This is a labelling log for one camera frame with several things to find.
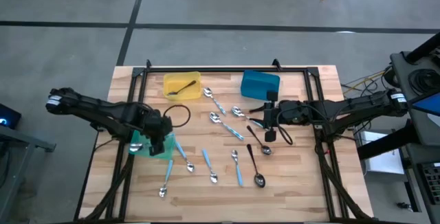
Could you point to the dark metal spoon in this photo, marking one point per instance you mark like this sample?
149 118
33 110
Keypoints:
266 149
259 180
173 92

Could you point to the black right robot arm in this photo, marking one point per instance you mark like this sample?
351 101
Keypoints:
361 105

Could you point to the black box with blue light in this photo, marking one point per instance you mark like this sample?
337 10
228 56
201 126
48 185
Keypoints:
8 114

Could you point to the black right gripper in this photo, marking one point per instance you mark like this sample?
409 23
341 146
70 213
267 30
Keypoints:
271 114

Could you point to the black beam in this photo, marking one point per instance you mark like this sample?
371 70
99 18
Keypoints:
381 148

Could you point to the black post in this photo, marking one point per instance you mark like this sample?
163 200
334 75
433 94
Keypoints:
424 48

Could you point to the black keypad device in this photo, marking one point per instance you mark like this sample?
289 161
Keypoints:
432 182

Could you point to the grey metal desk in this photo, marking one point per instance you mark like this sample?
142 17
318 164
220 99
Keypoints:
414 155
38 145

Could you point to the white box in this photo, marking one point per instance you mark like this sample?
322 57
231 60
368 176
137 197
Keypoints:
385 164

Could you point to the black aluminium table frame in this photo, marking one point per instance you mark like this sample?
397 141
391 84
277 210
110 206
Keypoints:
223 69

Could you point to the green translucent plastic bin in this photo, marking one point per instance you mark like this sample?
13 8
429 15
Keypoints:
141 139

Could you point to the blue plastic bin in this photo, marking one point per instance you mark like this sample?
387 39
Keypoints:
256 84

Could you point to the blue flat panel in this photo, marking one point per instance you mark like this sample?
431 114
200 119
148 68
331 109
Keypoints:
429 106

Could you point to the small black floor object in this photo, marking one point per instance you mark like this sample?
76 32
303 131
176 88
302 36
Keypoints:
403 205

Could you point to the yellow translucent plastic bin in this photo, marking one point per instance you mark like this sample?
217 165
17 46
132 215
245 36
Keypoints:
182 93

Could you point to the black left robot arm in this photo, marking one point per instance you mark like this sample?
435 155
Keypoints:
96 110

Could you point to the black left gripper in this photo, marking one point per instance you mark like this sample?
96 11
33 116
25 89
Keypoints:
158 128

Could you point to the grey equipment cart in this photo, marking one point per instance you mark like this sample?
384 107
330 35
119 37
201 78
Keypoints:
400 76

